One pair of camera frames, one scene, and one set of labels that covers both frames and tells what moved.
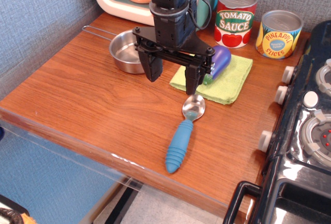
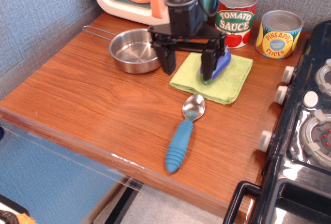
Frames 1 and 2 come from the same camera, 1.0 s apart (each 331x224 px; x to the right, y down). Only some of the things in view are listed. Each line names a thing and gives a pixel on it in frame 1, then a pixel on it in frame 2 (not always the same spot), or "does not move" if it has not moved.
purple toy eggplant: (222, 58) does not move
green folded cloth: (224, 88) does not move
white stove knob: (287, 74) does not move
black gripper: (175, 33) → (186, 31)
